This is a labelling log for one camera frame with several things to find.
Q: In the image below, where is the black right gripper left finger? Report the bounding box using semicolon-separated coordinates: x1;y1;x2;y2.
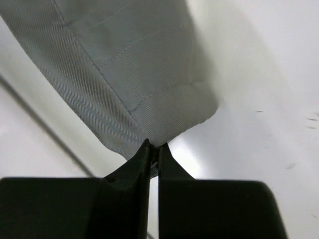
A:
0;140;151;239

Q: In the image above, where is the grey skirt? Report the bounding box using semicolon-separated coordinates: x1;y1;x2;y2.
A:
0;0;218;176

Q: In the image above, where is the aluminium table edge rail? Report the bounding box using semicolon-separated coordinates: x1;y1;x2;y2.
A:
0;75;94;177

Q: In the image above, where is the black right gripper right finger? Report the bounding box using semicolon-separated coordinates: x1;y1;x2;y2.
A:
159;145;287;239

